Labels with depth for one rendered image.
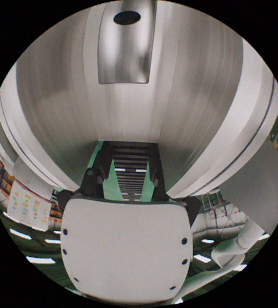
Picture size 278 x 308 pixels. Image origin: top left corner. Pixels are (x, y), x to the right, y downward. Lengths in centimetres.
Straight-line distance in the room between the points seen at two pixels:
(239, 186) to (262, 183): 7
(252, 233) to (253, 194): 19
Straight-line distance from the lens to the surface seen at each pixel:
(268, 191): 26
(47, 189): 19
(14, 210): 313
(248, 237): 45
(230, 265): 61
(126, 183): 18
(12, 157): 15
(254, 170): 26
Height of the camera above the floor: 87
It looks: 42 degrees down
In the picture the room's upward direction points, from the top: 180 degrees clockwise
